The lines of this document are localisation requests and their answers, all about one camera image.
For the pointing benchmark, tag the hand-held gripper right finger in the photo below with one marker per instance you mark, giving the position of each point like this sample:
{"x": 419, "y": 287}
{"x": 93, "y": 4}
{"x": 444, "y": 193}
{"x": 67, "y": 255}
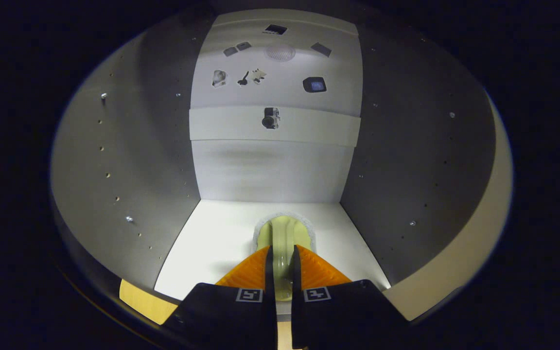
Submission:
{"x": 296, "y": 277}

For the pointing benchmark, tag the pale green mug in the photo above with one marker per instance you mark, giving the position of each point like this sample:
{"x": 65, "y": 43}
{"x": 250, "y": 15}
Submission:
{"x": 284, "y": 233}

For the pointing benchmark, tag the grey cabinet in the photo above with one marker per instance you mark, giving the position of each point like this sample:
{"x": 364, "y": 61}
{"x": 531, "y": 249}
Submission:
{"x": 270, "y": 170}

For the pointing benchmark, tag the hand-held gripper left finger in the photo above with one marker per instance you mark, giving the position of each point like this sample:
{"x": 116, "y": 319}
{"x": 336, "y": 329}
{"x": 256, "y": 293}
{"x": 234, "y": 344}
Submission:
{"x": 269, "y": 277}

